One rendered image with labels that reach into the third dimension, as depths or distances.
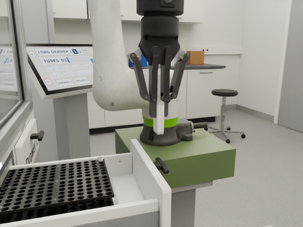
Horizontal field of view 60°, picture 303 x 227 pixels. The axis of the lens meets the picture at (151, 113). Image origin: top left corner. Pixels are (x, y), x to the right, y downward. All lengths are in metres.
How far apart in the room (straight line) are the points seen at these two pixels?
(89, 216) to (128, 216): 0.07
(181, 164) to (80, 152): 0.96
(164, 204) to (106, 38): 0.53
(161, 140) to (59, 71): 0.77
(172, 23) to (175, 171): 0.46
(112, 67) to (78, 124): 0.85
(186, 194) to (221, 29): 4.27
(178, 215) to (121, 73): 0.54
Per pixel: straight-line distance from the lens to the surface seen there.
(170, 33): 0.51
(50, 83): 1.38
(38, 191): 0.60
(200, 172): 0.86
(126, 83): 0.80
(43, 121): 2.28
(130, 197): 0.65
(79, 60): 1.59
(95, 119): 3.63
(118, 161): 0.74
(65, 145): 1.63
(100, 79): 0.81
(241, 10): 5.29
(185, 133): 0.93
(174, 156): 0.81
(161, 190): 0.51
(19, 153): 0.79
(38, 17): 2.21
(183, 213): 1.01
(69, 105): 1.55
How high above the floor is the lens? 1.18
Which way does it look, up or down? 14 degrees down
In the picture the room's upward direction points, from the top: straight up
